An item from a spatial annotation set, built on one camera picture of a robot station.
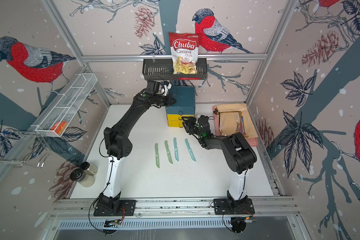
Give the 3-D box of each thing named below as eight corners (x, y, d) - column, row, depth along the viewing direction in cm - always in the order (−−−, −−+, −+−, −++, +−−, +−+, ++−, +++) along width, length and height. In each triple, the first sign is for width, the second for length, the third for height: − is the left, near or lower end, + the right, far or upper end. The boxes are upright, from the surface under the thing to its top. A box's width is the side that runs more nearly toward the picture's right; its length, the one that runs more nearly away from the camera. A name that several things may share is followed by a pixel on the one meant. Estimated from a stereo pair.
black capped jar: (80, 187, 82) (67, 180, 73) (85, 175, 86) (73, 168, 77) (92, 187, 82) (80, 180, 73) (97, 175, 86) (86, 168, 77)
